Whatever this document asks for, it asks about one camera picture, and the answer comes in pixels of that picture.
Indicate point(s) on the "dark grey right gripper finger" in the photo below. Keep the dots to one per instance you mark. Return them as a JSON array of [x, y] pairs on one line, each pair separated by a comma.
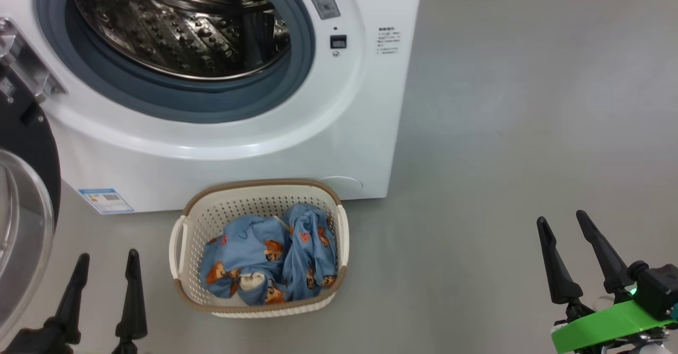
[[559, 280], [609, 264]]

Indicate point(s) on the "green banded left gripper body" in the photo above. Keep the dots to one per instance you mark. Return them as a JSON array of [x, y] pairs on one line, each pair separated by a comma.
[[32, 343]]

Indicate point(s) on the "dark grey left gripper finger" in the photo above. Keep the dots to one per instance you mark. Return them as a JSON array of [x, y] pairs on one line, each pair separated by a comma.
[[132, 306], [71, 306]]

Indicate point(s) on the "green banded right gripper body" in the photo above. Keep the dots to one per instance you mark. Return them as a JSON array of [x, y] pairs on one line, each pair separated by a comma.
[[604, 325]]

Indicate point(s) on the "blue bear print garment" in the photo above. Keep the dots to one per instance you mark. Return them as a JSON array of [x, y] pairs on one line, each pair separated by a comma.
[[312, 248], [243, 248]]

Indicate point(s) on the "black round glass washer door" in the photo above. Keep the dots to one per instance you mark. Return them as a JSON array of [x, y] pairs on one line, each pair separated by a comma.
[[26, 147]]

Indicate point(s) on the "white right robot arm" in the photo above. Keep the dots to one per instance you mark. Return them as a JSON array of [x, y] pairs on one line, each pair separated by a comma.
[[651, 350]]

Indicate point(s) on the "cream perforated laundry basket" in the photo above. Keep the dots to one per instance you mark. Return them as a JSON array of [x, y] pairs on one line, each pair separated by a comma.
[[233, 205]]

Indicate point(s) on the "grey rubber door gasket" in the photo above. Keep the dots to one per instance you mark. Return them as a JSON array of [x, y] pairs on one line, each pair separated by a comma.
[[159, 102]]

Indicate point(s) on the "metal door hinge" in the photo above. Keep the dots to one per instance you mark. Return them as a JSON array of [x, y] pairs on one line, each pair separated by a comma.
[[29, 62]]

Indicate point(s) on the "white front-load washing machine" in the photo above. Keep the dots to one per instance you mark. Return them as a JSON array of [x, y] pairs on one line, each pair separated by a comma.
[[344, 131]]

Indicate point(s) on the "black door latch socket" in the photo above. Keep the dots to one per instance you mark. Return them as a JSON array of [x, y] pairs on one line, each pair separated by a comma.
[[338, 42]]

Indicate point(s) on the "blue energy label sticker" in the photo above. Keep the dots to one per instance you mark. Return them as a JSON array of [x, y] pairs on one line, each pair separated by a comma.
[[106, 201]]

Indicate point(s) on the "round white filter cover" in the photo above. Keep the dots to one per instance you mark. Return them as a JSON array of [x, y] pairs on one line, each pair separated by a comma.
[[344, 184]]

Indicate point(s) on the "perforated steel washer drum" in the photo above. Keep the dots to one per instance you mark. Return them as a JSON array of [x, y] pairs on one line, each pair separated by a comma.
[[159, 36]]

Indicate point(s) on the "printed text label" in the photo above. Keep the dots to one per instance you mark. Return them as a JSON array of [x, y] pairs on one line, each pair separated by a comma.
[[388, 41]]

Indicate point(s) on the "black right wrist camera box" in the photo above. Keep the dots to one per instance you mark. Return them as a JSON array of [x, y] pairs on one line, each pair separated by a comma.
[[659, 288]]

